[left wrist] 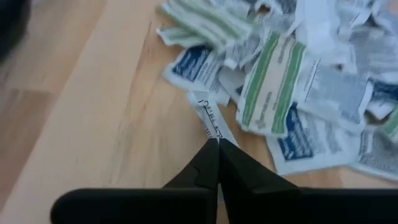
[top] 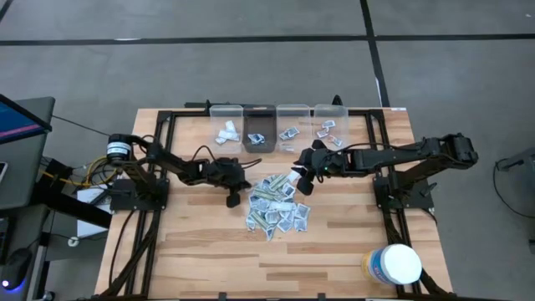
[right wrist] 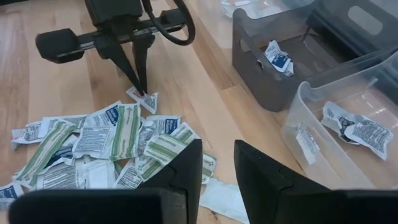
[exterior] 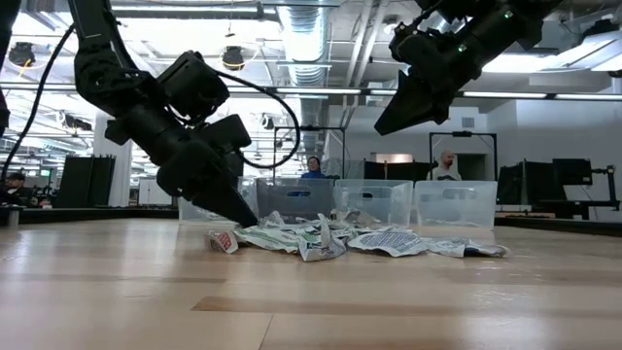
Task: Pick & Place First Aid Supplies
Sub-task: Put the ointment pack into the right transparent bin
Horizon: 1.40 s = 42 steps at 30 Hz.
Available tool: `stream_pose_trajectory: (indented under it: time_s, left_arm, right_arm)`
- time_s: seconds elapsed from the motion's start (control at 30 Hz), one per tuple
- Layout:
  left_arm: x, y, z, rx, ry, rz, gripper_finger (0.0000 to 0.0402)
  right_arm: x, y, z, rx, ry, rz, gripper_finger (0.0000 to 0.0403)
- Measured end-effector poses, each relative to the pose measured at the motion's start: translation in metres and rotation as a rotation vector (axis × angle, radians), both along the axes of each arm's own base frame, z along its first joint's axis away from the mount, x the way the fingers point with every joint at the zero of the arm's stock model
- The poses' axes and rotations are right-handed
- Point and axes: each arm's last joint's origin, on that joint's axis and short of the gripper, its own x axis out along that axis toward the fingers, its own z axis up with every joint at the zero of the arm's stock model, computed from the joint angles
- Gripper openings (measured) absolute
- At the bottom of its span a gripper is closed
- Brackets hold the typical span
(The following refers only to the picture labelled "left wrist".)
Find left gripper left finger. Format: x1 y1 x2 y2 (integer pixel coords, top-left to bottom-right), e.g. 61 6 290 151
50 139 220 224

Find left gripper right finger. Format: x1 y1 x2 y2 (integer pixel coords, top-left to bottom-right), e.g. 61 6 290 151
219 139 398 224

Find narrow white packet black print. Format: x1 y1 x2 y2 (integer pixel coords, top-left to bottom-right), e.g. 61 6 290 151
186 90 239 147

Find white packet blue print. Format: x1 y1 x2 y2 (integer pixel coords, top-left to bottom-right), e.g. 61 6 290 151
266 103 358 177
161 45 231 105
366 79 398 121

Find white packet green stripes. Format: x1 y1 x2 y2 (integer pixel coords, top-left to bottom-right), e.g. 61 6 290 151
157 0 253 53
379 107 398 143
235 32 308 137

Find plain white packet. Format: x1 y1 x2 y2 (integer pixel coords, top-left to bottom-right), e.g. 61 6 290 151
297 0 354 65

